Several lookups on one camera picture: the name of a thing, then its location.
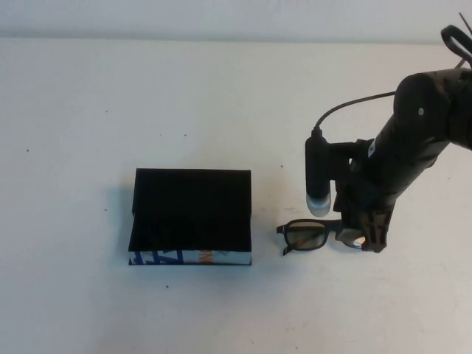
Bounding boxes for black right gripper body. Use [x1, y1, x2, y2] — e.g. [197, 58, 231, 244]
[333, 160, 398, 222]

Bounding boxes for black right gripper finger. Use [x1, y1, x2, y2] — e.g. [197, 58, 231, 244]
[363, 212, 392, 255]
[341, 213, 366, 232]

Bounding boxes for black framed glasses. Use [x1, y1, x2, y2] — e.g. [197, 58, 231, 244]
[275, 218, 369, 257]

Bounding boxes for black zip tie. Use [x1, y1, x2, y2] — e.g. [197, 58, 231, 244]
[459, 13, 472, 40]

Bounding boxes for right wrist camera silver tip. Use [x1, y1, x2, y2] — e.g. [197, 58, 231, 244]
[304, 128, 333, 218]

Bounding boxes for dark right camera cable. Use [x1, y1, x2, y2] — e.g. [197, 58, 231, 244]
[312, 25, 472, 131]

